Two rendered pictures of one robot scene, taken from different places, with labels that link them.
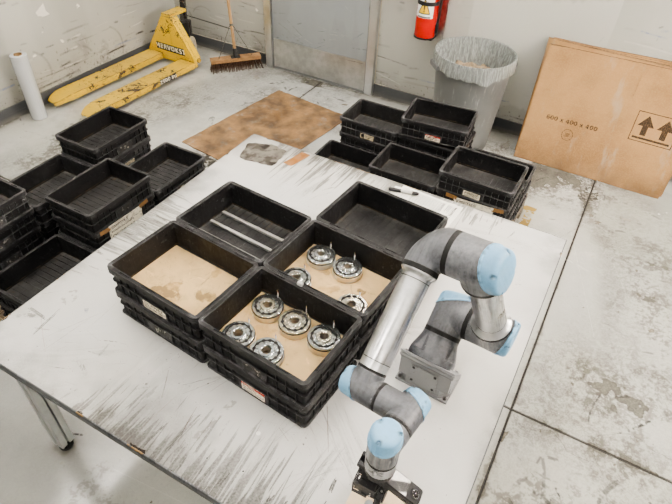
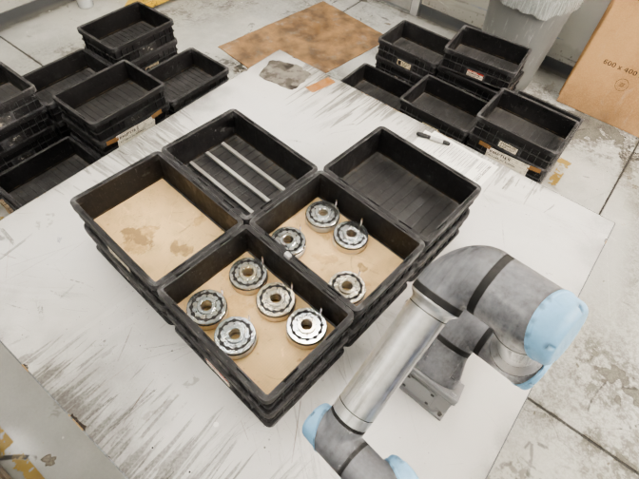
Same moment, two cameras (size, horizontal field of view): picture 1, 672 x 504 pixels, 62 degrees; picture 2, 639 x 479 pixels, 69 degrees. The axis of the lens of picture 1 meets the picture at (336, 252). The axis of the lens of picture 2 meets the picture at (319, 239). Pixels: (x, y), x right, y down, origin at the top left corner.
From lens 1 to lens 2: 0.62 m
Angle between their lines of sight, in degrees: 12
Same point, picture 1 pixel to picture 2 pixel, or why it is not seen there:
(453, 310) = (470, 320)
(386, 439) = not seen: outside the picture
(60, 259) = (72, 162)
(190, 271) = (171, 214)
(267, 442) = (223, 438)
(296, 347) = (273, 332)
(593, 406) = (596, 393)
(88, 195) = (102, 98)
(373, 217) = (392, 171)
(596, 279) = (623, 251)
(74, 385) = (27, 331)
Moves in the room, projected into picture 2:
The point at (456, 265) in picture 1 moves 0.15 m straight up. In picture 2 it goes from (493, 313) to (535, 258)
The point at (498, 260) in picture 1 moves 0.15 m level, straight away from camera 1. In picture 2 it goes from (564, 324) to (588, 254)
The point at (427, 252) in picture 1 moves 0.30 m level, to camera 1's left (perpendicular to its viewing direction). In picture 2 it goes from (453, 281) to (272, 246)
